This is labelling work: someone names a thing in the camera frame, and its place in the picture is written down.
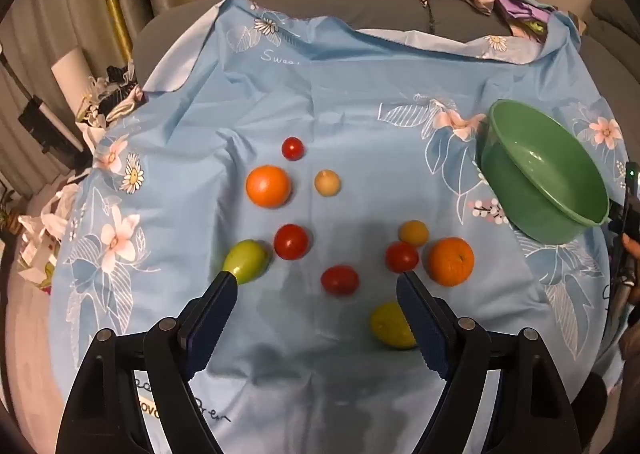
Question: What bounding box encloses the person's right hand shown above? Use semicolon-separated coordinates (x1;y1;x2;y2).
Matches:
620;237;640;305

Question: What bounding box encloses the grey cushion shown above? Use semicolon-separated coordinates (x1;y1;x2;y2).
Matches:
582;0;640;84

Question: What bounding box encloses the tan round fruit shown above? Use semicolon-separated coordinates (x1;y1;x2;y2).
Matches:
398;220;430;245

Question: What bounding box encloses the green plastic bowl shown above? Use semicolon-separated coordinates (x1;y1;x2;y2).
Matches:
475;98;612;245

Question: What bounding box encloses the small beige round fruit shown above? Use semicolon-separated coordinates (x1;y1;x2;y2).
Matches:
314;169;342;197

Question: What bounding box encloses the purple garment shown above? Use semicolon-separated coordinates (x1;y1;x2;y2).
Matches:
492;0;558;42

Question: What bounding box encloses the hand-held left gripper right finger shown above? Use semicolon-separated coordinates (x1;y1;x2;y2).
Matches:
395;270;583;454

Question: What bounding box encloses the white cylinder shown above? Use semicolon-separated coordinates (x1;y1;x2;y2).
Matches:
51;46;97;122

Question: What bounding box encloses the blue floral bed sheet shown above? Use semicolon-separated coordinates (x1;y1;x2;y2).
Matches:
47;0;631;454

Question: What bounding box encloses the black and white cloth heap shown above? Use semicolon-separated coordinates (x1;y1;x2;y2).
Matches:
75;62;147;135

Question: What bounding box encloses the orange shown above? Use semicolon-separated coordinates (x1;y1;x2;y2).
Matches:
245;165;293;209
427;237;475;287

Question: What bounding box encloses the small red tomato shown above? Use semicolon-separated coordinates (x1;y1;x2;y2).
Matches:
281;136;305;162

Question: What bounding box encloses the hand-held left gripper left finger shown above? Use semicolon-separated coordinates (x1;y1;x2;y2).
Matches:
55;271;238;454

